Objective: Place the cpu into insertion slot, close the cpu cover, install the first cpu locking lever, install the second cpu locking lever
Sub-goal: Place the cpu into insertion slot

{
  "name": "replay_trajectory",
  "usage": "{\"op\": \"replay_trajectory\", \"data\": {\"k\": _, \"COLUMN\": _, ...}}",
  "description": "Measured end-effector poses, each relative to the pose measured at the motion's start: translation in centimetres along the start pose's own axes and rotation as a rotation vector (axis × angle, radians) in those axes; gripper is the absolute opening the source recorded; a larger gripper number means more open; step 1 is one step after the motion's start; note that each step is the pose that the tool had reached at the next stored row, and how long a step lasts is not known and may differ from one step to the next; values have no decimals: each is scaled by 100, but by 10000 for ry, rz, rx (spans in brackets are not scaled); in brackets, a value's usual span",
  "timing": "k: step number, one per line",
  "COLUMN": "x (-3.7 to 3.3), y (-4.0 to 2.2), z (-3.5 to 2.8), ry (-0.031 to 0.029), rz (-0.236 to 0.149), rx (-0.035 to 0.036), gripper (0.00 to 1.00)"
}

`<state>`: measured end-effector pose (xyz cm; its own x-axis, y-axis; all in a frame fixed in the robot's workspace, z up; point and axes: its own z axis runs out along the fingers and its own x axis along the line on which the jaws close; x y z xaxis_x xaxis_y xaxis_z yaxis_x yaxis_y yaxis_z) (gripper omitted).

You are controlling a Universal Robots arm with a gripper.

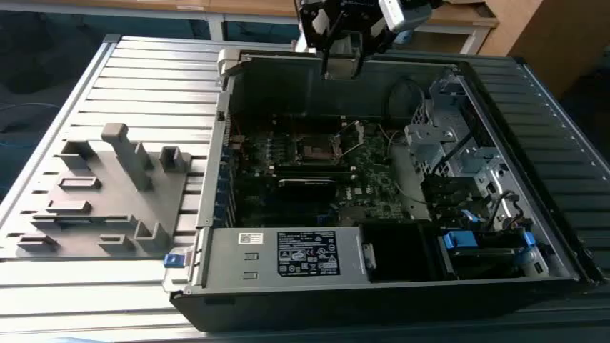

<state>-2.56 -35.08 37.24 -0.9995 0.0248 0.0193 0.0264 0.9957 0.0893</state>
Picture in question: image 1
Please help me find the silver CPU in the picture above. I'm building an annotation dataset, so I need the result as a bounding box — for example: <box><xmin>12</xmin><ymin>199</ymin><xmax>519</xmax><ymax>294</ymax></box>
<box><xmin>327</xmin><ymin>56</ymin><xmax>359</xmax><ymax>81</ymax></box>

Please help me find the black power cable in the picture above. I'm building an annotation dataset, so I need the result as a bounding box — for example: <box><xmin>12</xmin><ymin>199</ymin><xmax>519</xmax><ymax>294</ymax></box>
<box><xmin>429</xmin><ymin>130</ymin><xmax>475</xmax><ymax>178</ymax></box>

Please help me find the black open PC case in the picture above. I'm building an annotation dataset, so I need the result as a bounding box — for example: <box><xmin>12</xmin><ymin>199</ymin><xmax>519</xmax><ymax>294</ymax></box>
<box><xmin>162</xmin><ymin>48</ymin><xmax>607</xmax><ymax>333</ymax></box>

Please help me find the wooden cabinet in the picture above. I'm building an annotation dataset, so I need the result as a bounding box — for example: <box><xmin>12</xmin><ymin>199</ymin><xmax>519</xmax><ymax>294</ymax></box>
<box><xmin>478</xmin><ymin>0</ymin><xmax>610</xmax><ymax>99</ymax></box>

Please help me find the silver chipset heat sink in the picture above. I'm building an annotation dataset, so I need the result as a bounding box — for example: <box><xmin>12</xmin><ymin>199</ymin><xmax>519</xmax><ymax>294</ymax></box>
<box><xmin>338</xmin><ymin>206</ymin><xmax>368</xmax><ymax>221</ymax></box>

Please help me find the wooden desk white frame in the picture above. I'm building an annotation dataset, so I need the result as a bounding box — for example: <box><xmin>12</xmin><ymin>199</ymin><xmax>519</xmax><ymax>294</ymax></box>
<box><xmin>25</xmin><ymin>0</ymin><xmax>214</xmax><ymax>29</ymax></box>
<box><xmin>208</xmin><ymin>0</ymin><xmax>501</xmax><ymax>55</ymax></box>

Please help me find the grey case release latch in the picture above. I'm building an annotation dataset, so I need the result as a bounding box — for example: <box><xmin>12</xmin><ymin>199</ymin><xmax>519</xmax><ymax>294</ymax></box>
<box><xmin>216</xmin><ymin>49</ymin><xmax>246</xmax><ymax>78</ymax></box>

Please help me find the silver metal drive cage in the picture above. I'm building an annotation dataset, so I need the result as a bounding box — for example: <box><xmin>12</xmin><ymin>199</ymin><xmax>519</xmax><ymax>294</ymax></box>
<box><xmin>403</xmin><ymin>76</ymin><xmax>514</xmax><ymax>215</ymax></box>

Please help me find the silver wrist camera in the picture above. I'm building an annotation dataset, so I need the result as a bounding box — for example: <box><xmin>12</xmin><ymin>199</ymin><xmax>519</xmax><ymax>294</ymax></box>
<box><xmin>378</xmin><ymin>0</ymin><xmax>434</xmax><ymax>34</ymax></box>

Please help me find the black graphics card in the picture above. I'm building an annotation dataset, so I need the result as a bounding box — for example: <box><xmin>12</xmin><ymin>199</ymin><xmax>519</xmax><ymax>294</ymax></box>
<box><xmin>275</xmin><ymin>177</ymin><xmax>338</xmax><ymax>208</ymax></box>

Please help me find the CPU socket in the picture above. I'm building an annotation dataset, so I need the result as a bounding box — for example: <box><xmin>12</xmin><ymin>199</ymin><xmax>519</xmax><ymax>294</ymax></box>
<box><xmin>292</xmin><ymin>132</ymin><xmax>348</xmax><ymax>166</ymax></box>

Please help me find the silver power supply unit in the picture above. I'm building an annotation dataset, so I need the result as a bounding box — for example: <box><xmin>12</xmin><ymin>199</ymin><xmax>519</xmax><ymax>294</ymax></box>
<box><xmin>188</xmin><ymin>225</ymin><xmax>378</xmax><ymax>292</ymax></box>

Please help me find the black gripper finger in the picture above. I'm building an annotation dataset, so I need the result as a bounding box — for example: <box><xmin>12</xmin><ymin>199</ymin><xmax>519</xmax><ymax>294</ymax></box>
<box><xmin>354</xmin><ymin>31</ymin><xmax>378</xmax><ymax>80</ymax></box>
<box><xmin>322</xmin><ymin>35</ymin><xmax>338</xmax><ymax>80</ymax></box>

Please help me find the green RAM stick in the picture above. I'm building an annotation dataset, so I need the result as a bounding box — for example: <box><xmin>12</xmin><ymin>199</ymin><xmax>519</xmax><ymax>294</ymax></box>
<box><xmin>55</xmin><ymin>216</ymin><xmax>105</xmax><ymax>225</ymax></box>
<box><xmin>275</xmin><ymin>170</ymin><xmax>356</xmax><ymax>179</ymax></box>

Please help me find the black plastic disk bay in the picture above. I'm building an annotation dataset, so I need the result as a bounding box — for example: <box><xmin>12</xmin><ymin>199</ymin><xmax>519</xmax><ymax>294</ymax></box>
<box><xmin>419</xmin><ymin>175</ymin><xmax>485</xmax><ymax>221</ymax></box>

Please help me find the black fan shroud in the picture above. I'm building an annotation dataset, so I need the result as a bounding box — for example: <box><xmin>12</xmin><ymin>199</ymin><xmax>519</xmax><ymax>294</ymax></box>
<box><xmin>356</xmin><ymin>219</ymin><xmax>445</xmax><ymax>283</ymax></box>

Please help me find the green motherboard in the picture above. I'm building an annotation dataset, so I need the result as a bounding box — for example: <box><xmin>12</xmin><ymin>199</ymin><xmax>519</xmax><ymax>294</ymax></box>
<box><xmin>227</xmin><ymin>113</ymin><xmax>423</xmax><ymax>229</ymax></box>

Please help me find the hard disk in blue carrier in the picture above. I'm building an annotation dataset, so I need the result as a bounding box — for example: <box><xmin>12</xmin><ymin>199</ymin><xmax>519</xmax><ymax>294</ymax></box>
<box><xmin>438</xmin><ymin>228</ymin><xmax>542</xmax><ymax>280</ymax></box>

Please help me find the grey parts rack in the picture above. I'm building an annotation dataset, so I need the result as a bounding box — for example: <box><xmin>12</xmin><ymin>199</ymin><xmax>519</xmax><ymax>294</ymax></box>
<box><xmin>13</xmin><ymin>122</ymin><xmax>195</xmax><ymax>259</ymax></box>

